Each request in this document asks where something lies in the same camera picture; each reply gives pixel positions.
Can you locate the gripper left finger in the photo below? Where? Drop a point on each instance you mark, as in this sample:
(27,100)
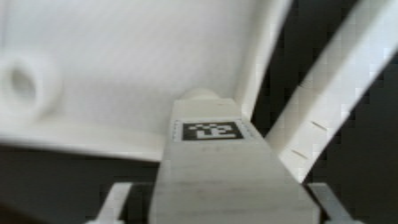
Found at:
(125,205)

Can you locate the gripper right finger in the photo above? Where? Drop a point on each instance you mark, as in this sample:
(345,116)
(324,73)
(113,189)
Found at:
(338,215)

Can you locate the white leg tagged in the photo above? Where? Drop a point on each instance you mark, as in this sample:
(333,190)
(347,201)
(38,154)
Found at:
(223,184)

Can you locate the white desk tabletop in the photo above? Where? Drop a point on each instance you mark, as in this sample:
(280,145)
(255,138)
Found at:
(102,59)

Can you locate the white right border block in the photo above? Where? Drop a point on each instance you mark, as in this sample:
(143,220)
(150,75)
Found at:
(349,65)

